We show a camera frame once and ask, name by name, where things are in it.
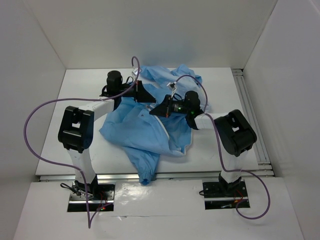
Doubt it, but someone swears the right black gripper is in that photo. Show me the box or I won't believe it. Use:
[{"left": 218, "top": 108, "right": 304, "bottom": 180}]
[{"left": 150, "top": 94, "right": 191, "bottom": 118}]

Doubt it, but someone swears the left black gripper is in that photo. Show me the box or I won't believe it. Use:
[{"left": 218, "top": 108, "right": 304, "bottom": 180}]
[{"left": 117, "top": 80, "right": 156, "bottom": 103}]

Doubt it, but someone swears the light blue zip jacket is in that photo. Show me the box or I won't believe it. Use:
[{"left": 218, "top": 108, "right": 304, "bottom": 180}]
[{"left": 99, "top": 64, "right": 208, "bottom": 185}]

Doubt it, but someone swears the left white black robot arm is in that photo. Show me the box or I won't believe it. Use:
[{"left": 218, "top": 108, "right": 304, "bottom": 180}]
[{"left": 58, "top": 70, "right": 156, "bottom": 200}]

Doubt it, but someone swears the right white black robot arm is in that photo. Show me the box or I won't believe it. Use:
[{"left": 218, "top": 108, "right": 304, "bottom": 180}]
[{"left": 149, "top": 90, "right": 257, "bottom": 196}]

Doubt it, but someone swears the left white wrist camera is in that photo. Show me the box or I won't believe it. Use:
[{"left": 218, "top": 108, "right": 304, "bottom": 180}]
[{"left": 131, "top": 67, "right": 141, "bottom": 78}]

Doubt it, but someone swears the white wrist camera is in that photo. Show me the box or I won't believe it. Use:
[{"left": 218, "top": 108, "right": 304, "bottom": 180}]
[
  {"left": 131, "top": 67, "right": 141, "bottom": 78},
  {"left": 167, "top": 81, "right": 177, "bottom": 92}
]

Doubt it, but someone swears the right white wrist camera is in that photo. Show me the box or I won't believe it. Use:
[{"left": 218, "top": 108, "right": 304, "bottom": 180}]
[{"left": 167, "top": 81, "right": 177, "bottom": 92}]

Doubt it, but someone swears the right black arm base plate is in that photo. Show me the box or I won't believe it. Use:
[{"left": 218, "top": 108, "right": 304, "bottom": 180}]
[{"left": 199, "top": 181, "right": 248, "bottom": 198}]

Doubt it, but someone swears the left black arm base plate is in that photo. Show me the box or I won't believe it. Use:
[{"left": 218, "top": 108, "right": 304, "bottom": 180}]
[{"left": 69, "top": 183, "right": 116, "bottom": 204}]

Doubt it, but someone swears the front aluminium frame rail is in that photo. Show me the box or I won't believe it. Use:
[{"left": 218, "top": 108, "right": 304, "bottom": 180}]
[{"left": 39, "top": 171, "right": 220, "bottom": 182}]

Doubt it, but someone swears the aluminium frame rail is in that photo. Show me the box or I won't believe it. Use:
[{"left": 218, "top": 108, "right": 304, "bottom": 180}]
[
  {"left": 231, "top": 69, "right": 275, "bottom": 177},
  {"left": 39, "top": 171, "right": 220, "bottom": 182}
]

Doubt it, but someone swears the black cable at left base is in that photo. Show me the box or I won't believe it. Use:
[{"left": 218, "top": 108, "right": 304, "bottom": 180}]
[{"left": 60, "top": 182, "right": 86, "bottom": 198}]

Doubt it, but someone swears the right aluminium frame rail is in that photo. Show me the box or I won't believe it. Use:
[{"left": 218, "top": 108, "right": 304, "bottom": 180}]
[{"left": 231, "top": 69, "right": 275, "bottom": 177}]

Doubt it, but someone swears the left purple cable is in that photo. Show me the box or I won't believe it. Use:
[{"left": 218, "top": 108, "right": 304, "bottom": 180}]
[{"left": 23, "top": 56, "right": 141, "bottom": 229}]

